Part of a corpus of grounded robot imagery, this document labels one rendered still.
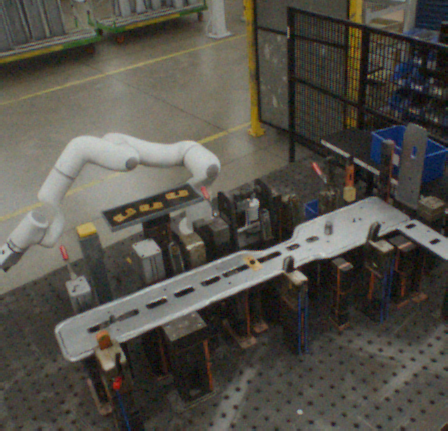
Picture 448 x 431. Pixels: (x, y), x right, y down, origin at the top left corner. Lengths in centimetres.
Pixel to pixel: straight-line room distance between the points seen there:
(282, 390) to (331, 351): 25
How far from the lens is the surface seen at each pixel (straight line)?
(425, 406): 190
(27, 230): 205
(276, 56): 471
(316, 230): 205
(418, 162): 215
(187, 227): 246
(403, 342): 207
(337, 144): 263
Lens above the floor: 218
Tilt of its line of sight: 33 degrees down
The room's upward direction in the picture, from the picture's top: 6 degrees counter-clockwise
